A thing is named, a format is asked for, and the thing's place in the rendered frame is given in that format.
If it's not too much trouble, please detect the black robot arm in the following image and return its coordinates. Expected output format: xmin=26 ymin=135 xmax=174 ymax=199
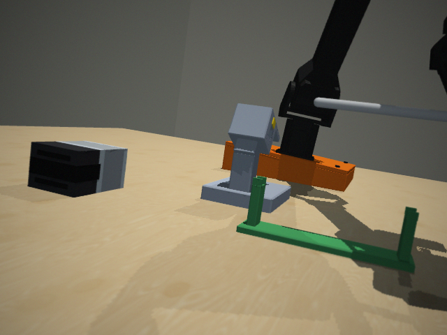
xmin=276 ymin=0 xmax=371 ymax=161

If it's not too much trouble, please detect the grey pin with red head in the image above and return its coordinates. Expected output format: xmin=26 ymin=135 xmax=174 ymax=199
xmin=314 ymin=98 xmax=447 ymax=122

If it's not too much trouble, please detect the green u-shaped rack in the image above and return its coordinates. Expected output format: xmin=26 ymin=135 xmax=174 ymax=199
xmin=236 ymin=176 xmax=419 ymax=273

